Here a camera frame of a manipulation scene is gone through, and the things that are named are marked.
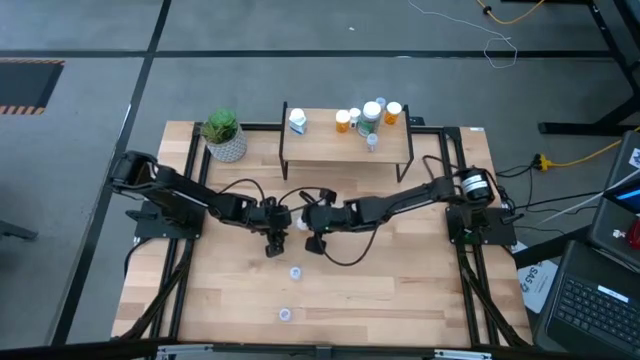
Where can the dark grey laptop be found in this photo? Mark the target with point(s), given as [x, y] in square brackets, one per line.
[612, 220]

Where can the orange pill bottle white cap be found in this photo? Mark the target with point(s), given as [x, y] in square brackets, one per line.
[392, 113]
[342, 121]

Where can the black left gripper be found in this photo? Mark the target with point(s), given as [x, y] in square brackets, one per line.
[275, 220]

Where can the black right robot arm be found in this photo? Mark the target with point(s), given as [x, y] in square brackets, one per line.
[400, 200]

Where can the white bottle blue label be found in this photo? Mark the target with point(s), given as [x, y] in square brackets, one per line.
[297, 121]

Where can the black laptop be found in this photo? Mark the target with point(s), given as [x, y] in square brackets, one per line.
[590, 305]

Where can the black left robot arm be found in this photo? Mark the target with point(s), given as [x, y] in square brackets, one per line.
[200, 200]

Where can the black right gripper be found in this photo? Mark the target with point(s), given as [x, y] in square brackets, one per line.
[325, 217]

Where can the silver corner bracket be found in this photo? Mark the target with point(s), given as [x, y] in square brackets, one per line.
[462, 355]
[182, 352]

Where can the white printed paper sheet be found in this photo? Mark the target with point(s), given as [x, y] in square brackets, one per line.
[535, 285]

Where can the potted succulent patterned pot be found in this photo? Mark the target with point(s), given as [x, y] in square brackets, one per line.
[225, 135]

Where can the black stand legs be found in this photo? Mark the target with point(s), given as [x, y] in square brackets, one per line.
[615, 60]

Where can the black hazard striped mat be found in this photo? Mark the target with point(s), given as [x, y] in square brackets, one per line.
[27, 82]

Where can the black aluminium table frame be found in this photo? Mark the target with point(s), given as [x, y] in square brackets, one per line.
[445, 145]

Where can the wooden shelf black metal frame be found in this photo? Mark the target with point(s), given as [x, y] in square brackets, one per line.
[325, 145]

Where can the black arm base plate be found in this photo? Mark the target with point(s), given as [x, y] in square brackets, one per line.
[170, 227]
[495, 227]

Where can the small white medicine bottle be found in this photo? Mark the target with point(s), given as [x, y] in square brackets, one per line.
[354, 117]

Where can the green label medicine bottle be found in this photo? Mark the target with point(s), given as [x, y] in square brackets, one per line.
[370, 119]

